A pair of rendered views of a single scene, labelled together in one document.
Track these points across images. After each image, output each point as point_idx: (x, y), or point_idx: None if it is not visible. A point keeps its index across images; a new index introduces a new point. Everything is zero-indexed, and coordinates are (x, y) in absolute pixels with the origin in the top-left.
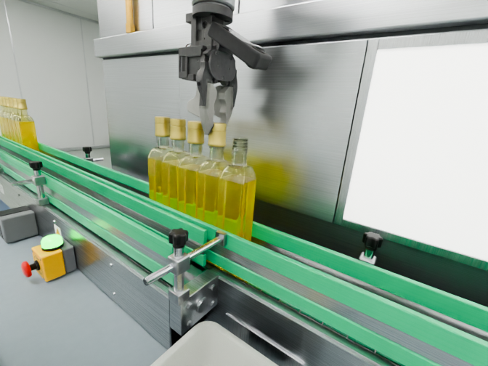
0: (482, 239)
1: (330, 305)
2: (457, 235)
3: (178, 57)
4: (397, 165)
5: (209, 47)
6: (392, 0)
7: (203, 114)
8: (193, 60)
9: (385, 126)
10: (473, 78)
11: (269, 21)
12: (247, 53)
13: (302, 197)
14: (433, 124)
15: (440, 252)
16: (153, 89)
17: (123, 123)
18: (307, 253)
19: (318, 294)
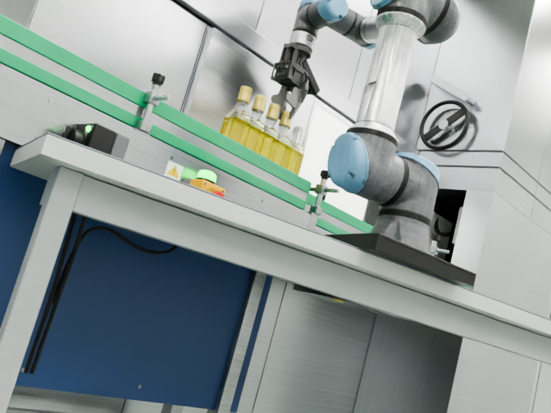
0: (332, 201)
1: (332, 220)
2: (326, 200)
3: (197, 21)
4: (315, 162)
5: (307, 73)
6: (321, 85)
7: (298, 107)
8: (297, 73)
9: (314, 142)
10: (336, 131)
11: (278, 56)
12: (316, 86)
13: None
14: (326, 147)
15: None
16: (155, 29)
17: (79, 36)
18: None
19: (329, 216)
